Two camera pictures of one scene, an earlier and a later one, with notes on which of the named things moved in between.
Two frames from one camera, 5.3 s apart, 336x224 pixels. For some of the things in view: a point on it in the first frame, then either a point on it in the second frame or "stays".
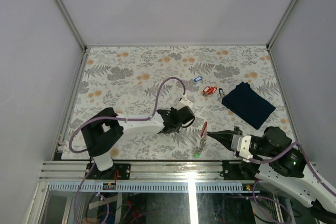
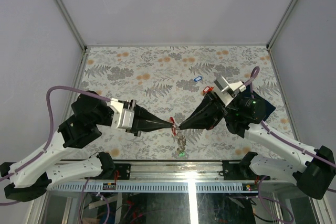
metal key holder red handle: [203, 138] to [181, 141]
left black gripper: [172, 109] to [145, 120]
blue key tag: [197, 78] stays
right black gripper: [224, 137] to [210, 113]
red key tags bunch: [209, 90] stays
